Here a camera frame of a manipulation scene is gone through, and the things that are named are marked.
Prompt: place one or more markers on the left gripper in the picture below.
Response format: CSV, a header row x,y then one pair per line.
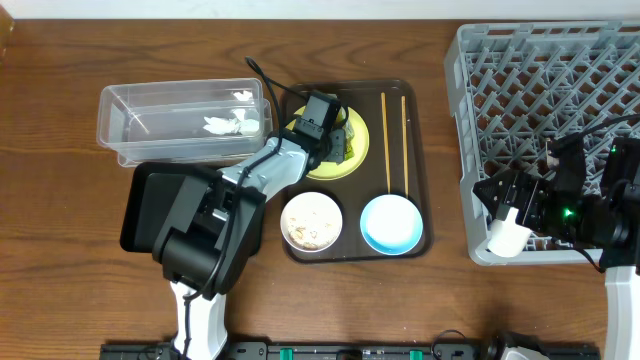
x,y
335,146

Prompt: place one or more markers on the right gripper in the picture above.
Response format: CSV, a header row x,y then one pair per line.
x,y
516,197

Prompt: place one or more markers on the green yellow snack wrapper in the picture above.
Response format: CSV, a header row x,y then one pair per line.
x,y
343,123

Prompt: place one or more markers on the white cup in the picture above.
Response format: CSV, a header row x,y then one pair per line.
x,y
508,239

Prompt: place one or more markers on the pink bowl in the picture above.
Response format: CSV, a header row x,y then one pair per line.
x,y
306,203

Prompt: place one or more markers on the white tissue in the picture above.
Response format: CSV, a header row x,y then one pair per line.
x,y
234,113

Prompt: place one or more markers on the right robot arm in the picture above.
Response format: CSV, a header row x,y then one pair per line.
x,y
610,221

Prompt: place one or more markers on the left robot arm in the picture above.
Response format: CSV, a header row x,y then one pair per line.
x,y
200,284

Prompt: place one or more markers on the grey dishwasher rack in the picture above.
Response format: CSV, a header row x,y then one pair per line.
x,y
512,86

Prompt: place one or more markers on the yellow plate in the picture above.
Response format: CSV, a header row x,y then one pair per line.
x,y
356,151

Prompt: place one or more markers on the left wooden chopstick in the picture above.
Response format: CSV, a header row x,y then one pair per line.
x,y
386,141

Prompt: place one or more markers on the wooden chopstick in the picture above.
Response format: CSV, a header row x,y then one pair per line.
x,y
404,146
386,141

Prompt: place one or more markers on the dark brown serving tray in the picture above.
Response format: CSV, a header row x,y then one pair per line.
x,y
368,180

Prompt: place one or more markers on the right wooden chopstick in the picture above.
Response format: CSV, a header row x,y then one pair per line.
x,y
404,146

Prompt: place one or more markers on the blue bowl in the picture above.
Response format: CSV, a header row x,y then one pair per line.
x,y
391,225

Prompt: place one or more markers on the food scraps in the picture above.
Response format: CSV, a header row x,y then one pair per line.
x,y
311,231

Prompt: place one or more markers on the clear plastic bin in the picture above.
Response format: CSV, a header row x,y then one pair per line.
x,y
159,121

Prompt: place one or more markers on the black plastic tray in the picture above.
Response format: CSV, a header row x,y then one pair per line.
x,y
145,200

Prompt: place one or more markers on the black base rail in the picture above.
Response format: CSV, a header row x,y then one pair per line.
x,y
448,345

